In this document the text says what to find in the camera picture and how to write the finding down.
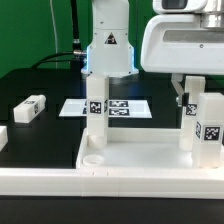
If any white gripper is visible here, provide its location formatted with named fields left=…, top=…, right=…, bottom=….
left=141, top=14, right=224, bottom=107

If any white desk top tray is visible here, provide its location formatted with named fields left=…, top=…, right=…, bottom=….
left=75, top=127, right=224, bottom=172

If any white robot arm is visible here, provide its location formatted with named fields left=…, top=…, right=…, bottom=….
left=82, top=0, right=224, bottom=95

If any tag sheet on table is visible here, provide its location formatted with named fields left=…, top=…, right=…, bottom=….
left=59, top=99, right=152, bottom=118

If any white front fence bar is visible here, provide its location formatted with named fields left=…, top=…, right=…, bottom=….
left=0, top=168, right=224, bottom=199

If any white left fence piece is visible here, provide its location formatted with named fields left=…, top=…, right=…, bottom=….
left=0, top=126, right=8, bottom=151

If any black cable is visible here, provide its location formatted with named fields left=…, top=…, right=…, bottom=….
left=30, top=0, right=88, bottom=70

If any white cable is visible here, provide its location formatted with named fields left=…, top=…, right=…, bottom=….
left=49, top=0, right=60, bottom=70

